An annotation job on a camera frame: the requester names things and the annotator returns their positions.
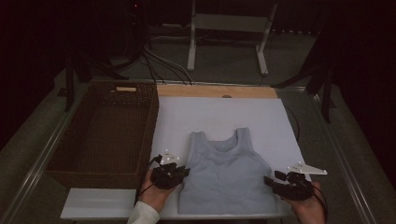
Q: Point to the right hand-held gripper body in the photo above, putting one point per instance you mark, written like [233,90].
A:
[295,188]

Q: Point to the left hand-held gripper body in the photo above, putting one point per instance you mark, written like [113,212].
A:
[165,180]

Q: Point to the light blue tank top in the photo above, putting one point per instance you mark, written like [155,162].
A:
[227,180]

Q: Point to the brown wicker basket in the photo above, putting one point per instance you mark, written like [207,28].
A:
[102,130]

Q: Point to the person's left hand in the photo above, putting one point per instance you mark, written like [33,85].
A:
[154,196]

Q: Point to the person's right hand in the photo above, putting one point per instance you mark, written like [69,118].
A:
[309,211]

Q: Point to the white table board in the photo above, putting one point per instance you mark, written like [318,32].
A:
[202,112]

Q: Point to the wooden board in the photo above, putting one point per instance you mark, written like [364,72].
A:
[193,91]

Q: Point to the black tripod stand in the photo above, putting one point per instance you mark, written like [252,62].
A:
[326,93]
[69,84]

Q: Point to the black equipment stand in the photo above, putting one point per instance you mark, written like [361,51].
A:
[137,28]

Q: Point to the white metal stand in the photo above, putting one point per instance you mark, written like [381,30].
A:
[230,22]

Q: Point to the metal table frame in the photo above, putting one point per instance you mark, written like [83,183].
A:
[40,161]

